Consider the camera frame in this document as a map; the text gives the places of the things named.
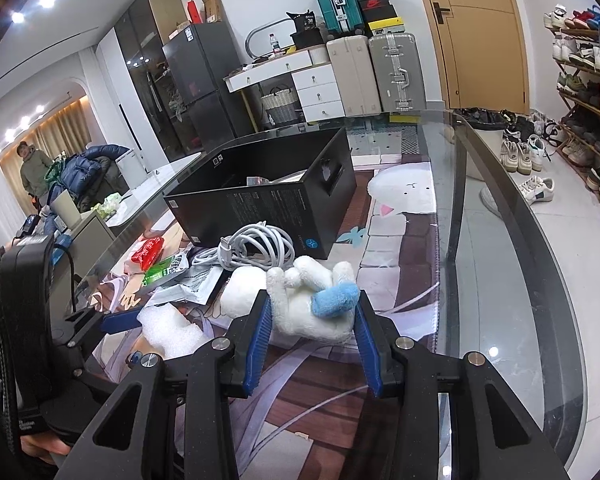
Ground grey metal box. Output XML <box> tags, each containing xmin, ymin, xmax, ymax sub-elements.
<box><xmin>55</xmin><ymin>210</ymin><xmax>117</xmax><ymax>281</ymax></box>

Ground shoe rack with shoes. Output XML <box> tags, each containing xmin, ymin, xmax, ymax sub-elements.
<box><xmin>544</xmin><ymin>4</ymin><xmax>600</xmax><ymax>206</ymax></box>

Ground red snack packet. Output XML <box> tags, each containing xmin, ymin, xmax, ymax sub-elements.
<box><xmin>131</xmin><ymin>236</ymin><xmax>163</xmax><ymax>268</ymax></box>

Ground tall dark glass cabinet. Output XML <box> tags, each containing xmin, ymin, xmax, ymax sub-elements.
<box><xmin>115</xmin><ymin>0</ymin><xmax>191</xmax><ymax>161</ymax></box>

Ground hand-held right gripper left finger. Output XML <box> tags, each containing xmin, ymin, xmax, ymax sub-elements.
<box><xmin>67</xmin><ymin>289</ymin><xmax>274</xmax><ymax>480</ymax></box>

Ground white coiled charger cable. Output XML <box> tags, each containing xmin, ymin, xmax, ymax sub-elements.
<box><xmin>190</xmin><ymin>223</ymin><xmax>297</xmax><ymax>273</ymax></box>

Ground black bag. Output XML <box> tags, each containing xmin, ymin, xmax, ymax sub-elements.
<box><xmin>286</xmin><ymin>9</ymin><xmax>323</xmax><ymax>48</ymax></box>

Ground white foam wrap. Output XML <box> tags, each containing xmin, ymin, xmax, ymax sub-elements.
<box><xmin>136</xmin><ymin>305</ymin><xmax>213</xmax><ymax>361</ymax></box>

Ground white dining table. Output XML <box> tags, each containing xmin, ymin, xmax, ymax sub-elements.
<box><xmin>102</xmin><ymin>151</ymin><xmax>203</xmax><ymax>228</ymax></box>

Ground wicker basket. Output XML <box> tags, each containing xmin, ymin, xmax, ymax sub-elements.
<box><xmin>260</xmin><ymin>87</ymin><xmax>301</xmax><ymax>126</ymax></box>

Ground teal suitcase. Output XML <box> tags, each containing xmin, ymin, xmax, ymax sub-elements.
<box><xmin>308</xmin><ymin>0</ymin><xmax>366</xmax><ymax>38</ymax></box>

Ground beige suitcase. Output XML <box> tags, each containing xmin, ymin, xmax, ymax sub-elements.
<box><xmin>326</xmin><ymin>35</ymin><xmax>383</xmax><ymax>117</ymax></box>

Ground green snack packet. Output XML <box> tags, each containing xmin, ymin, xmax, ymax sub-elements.
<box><xmin>142</xmin><ymin>255</ymin><xmax>188</xmax><ymax>286</ymax></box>

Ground scattered shoes group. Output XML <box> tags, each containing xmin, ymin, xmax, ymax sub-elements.
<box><xmin>452</xmin><ymin>106</ymin><xmax>568</xmax><ymax>175</ymax></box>

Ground wooden door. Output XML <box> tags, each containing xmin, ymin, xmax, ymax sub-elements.
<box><xmin>410</xmin><ymin>0</ymin><xmax>531</xmax><ymax>111</ymax></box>

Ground white low cabinet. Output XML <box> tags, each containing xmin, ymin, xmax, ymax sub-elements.
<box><xmin>120</xmin><ymin>149</ymin><xmax>148</xmax><ymax>188</ymax></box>

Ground white sneaker blue heel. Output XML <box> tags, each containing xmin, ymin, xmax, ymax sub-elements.
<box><xmin>517</xmin><ymin>176</ymin><xmax>556</xmax><ymax>207</ymax></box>

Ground wooden shoe rack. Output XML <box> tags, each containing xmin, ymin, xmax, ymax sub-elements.
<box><xmin>550</xmin><ymin>25</ymin><xmax>600</xmax><ymax>201</ymax></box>

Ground white desk with drawers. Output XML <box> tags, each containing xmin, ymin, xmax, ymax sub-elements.
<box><xmin>223</xmin><ymin>46</ymin><xmax>348</xmax><ymax>123</ymax></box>

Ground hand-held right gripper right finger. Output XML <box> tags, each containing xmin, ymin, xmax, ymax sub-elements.
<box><xmin>354</xmin><ymin>290</ymin><xmax>572</xmax><ymax>480</ymax></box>

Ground white plush toy blue tail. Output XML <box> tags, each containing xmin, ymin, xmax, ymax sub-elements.
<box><xmin>266</xmin><ymin>255</ymin><xmax>361</xmax><ymax>347</ymax></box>

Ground beige curtain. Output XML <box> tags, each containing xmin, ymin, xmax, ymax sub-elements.
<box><xmin>35</xmin><ymin>105</ymin><xmax>93</xmax><ymax>161</ymax></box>

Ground arched metal frame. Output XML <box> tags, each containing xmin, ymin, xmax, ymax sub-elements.
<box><xmin>245</xmin><ymin>17</ymin><xmax>293</xmax><ymax>58</ymax></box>

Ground black cable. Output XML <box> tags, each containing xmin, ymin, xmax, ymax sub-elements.
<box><xmin>55</xmin><ymin>245</ymin><xmax>81</xmax><ymax>318</ymax></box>

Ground yellow and black shoe box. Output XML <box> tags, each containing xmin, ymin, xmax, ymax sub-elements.
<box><xmin>367</xmin><ymin>17</ymin><xmax>406</xmax><ymax>36</ymax></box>

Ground dark grey refrigerator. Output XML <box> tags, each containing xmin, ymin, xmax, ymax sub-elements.
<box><xmin>162</xmin><ymin>22</ymin><xmax>253</xmax><ymax>148</ymax></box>

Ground white flat box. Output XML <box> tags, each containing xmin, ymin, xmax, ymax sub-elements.
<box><xmin>350</xmin><ymin>146</ymin><xmax>403</xmax><ymax>167</ymax></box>

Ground blue down jacket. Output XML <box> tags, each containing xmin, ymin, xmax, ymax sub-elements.
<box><xmin>60</xmin><ymin>144</ymin><xmax>131</xmax><ymax>196</ymax></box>

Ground silver suitcase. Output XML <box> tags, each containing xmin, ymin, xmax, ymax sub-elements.
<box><xmin>367</xmin><ymin>31</ymin><xmax>427</xmax><ymax>112</ymax></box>

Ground grey plastic mailer bag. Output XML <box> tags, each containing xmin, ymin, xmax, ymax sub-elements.
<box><xmin>145</xmin><ymin>265</ymin><xmax>226</xmax><ymax>308</ymax></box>

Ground person's left hand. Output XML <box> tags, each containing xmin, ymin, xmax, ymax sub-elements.
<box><xmin>20</xmin><ymin>432</ymin><xmax>76</xmax><ymax>468</ymax></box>

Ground black cardboard box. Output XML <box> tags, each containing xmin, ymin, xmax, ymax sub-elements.
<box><xmin>163</xmin><ymin>127</ymin><xmax>358</xmax><ymax>261</ymax></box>

